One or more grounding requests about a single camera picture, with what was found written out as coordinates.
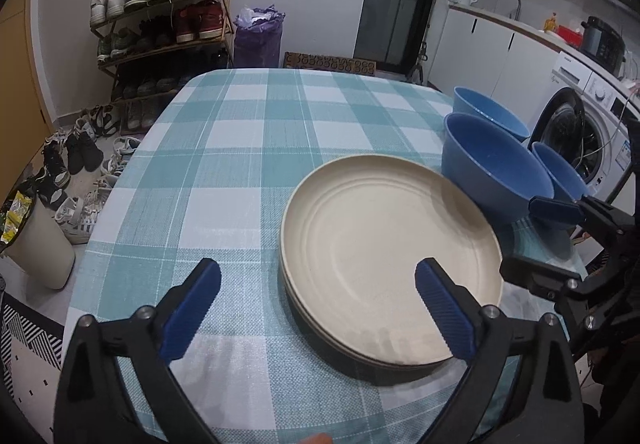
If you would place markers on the black and white rug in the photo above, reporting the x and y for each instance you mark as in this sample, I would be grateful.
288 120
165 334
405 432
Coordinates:
30 339

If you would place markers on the purple plastic bag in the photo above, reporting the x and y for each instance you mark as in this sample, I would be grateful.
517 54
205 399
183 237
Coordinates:
257 44

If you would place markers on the white trash bin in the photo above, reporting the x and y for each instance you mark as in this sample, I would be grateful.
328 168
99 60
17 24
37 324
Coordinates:
45 249

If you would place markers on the metal faucet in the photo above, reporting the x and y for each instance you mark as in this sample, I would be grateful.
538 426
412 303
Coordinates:
518 9

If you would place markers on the red box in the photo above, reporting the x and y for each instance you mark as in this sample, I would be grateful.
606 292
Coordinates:
570 35

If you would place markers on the wooden door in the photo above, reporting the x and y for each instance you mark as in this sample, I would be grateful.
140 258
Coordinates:
20 74

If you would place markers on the white washing machine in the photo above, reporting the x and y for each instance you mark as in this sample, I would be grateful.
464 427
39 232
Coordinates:
600 94

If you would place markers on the black pressure cooker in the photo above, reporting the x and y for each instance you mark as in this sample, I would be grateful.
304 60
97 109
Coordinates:
602 44

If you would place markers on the white base cabinets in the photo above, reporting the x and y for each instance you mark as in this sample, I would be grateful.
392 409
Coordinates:
470 54

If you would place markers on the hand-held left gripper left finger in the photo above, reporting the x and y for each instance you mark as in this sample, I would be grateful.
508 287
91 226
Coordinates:
192 309

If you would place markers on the blue bowl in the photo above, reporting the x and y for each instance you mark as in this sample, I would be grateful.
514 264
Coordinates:
492 117
560 174
490 169

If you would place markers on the patterned flat cardboard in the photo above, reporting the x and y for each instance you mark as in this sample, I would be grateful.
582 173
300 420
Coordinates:
325 63

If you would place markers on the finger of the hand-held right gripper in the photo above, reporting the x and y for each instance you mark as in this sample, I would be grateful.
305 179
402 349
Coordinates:
540 274
555 210

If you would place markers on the yellow bottle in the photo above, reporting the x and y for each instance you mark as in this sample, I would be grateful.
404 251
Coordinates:
550 24

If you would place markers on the scattered dark shoes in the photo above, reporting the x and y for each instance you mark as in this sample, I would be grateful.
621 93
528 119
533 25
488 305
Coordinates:
82 154

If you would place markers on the teal checked tablecloth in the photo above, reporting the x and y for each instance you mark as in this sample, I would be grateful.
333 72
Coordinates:
225 164

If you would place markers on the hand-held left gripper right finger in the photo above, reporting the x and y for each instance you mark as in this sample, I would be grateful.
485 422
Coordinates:
445 309

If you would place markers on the upright vacuum cleaner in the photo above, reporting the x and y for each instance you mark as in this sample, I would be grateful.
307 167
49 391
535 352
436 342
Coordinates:
422 55

